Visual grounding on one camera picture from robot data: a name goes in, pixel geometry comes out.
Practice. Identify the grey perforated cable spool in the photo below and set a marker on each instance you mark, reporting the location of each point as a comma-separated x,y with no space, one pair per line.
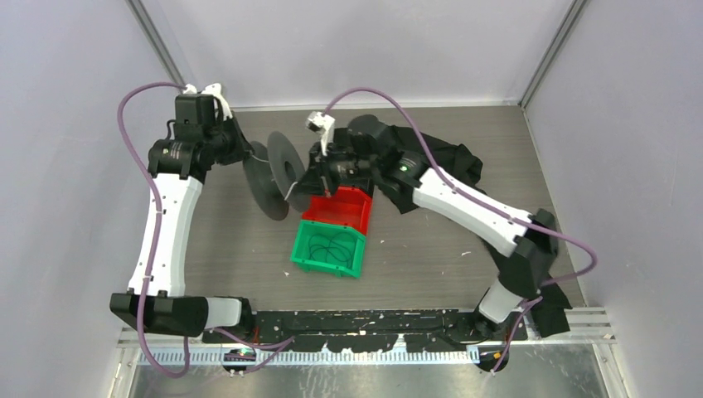
273,172

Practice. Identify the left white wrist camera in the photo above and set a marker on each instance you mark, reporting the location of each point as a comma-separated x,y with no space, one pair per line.
214,90

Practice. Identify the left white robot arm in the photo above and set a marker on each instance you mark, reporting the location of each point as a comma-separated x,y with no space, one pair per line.
155,301

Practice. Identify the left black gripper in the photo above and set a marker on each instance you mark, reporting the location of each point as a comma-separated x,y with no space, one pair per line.
242,148

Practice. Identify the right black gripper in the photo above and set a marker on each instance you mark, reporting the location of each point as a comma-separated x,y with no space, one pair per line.
319,172

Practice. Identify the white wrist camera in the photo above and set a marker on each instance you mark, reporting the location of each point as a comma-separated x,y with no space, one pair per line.
324,126
214,90

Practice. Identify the green plastic bin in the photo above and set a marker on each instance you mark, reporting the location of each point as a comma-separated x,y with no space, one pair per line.
329,249

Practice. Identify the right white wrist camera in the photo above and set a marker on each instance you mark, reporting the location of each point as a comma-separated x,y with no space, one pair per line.
324,126

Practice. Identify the black cloth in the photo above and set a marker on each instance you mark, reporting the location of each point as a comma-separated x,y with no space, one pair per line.
459,162

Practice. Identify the red plastic bin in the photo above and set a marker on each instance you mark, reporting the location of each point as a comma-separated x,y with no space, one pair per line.
349,206

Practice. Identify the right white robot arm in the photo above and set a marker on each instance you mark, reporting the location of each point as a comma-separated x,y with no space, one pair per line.
521,242

